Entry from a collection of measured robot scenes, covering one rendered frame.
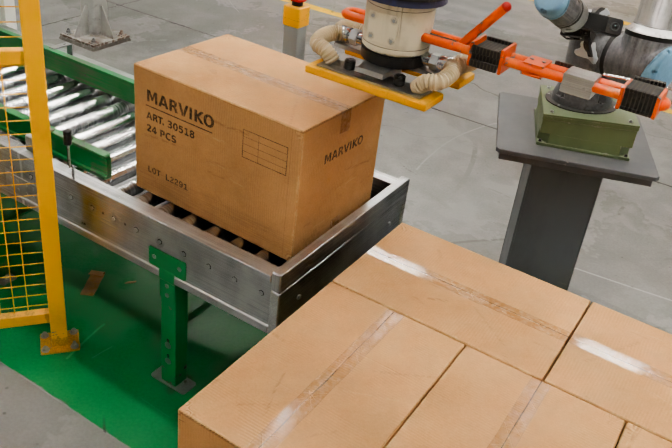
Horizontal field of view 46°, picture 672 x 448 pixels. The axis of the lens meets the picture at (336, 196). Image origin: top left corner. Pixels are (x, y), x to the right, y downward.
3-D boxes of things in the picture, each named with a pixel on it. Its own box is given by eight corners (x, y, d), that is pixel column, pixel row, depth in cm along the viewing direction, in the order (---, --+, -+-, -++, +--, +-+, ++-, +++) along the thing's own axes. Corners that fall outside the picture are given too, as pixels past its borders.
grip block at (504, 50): (464, 66, 183) (469, 42, 180) (480, 56, 190) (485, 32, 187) (497, 76, 179) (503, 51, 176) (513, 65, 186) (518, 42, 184)
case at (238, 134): (136, 185, 241) (133, 62, 221) (223, 145, 271) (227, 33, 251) (291, 263, 214) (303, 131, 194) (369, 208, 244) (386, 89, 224)
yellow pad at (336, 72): (303, 72, 196) (305, 53, 194) (325, 62, 204) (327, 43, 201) (424, 113, 182) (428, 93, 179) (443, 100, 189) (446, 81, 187)
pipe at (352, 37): (309, 56, 196) (311, 34, 193) (360, 34, 215) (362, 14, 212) (431, 96, 182) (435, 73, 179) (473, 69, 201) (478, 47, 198)
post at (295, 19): (265, 247, 317) (283, 4, 267) (275, 240, 322) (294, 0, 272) (279, 253, 314) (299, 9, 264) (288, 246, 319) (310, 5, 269)
